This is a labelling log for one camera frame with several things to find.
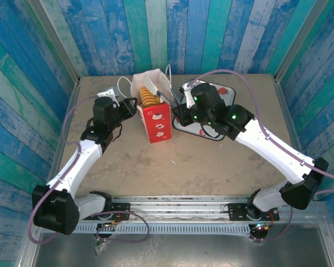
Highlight white strawberry print tray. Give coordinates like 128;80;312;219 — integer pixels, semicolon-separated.
173;80;237;142

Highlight white spatula tongs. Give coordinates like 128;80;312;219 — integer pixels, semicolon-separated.
143;72;183;108

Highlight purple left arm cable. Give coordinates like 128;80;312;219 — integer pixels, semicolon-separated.
27;95;151;245

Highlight red white paper bag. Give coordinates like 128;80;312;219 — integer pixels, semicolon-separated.
117;64;174;144

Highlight small circuit board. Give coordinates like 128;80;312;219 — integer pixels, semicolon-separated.
96;221;120;229
253;222;273;231

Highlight white slotted cable duct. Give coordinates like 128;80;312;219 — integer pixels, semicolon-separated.
72;222;251;236

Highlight thin black gripper wire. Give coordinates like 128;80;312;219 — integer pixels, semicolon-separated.
202;125;226;140
111;123;123;141

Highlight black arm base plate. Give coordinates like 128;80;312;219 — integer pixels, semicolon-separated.
82;202;131;221
228;202;279;222

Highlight grey metal sheet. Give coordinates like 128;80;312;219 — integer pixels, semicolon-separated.
30;230;334;267

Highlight thin black right gripper wire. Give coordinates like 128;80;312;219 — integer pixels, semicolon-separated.
202;125;226;140

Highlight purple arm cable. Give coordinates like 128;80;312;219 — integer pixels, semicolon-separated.
186;68;334;243
27;95;151;245

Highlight long striped fake bread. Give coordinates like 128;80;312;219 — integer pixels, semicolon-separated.
139;86;161;108

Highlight thin black left gripper wire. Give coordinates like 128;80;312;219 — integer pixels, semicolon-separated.
111;123;123;141

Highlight aluminium corner post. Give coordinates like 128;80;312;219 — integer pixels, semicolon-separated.
274;0;331;81
27;0;81;86

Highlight aluminium mounting rail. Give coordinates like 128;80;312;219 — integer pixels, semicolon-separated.
72;194;329;223

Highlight clear plastic wrap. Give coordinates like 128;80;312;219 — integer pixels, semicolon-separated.
94;233;115;256

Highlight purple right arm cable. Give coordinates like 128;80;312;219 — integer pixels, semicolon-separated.
186;68;334;243

